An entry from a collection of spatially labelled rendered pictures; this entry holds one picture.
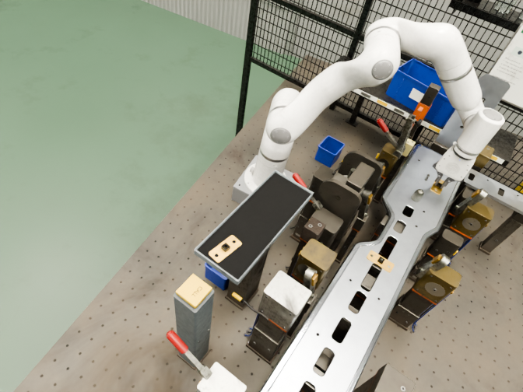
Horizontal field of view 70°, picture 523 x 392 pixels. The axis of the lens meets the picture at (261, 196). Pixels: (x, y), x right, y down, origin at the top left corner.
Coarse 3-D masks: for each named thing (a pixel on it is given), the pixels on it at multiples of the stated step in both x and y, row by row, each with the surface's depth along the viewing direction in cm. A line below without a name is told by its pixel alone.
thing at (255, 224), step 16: (272, 176) 112; (256, 192) 107; (272, 192) 108; (288, 192) 109; (304, 192) 110; (240, 208) 103; (256, 208) 103; (272, 208) 104; (288, 208) 105; (224, 224) 99; (240, 224) 99; (256, 224) 100; (272, 224) 101; (208, 240) 95; (240, 240) 96; (256, 240) 97; (208, 256) 92; (240, 256) 93; (256, 256) 94; (240, 272) 90
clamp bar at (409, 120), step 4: (412, 116) 134; (408, 120) 133; (412, 120) 132; (420, 120) 132; (408, 124) 134; (416, 124) 133; (420, 124) 133; (404, 128) 135; (408, 128) 135; (404, 132) 136; (408, 132) 135; (404, 136) 137; (408, 136) 139; (400, 140) 139; (404, 140) 138; (400, 144) 140; (404, 144) 139; (400, 148) 141; (404, 148) 144
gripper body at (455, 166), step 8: (448, 152) 131; (456, 152) 129; (440, 160) 134; (448, 160) 132; (456, 160) 130; (464, 160) 129; (472, 160) 128; (440, 168) 135; (448, 168) 134; (456, 168) 132; (464, 168) 130; (448, 176) 135; (456, 176) 134; (464, 176) 132
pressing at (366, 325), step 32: (416, 160) 151; (384, 192) 137; (448, 192) 142; (416, 224) 129; (352, 256) 117; (416, 256) 121; (352, 288) 110; (384, 288) 111; (320, 320) 102; (352, 320) 103; (384, 320) 105; (288, 352) 95; (320, 352) 97; (352, 352) 98; (288, 384) 91; (320, 384) 92; (352, 384) 93
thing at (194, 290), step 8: (192, 280) 87; (200, 280) 87; (184, 288) 86; (192, 288) 86; (200, 288) 86; (208, 288) 86; (184, 296) 84; (192, 296) 85; (200, 296) 85; (192, 304) 84
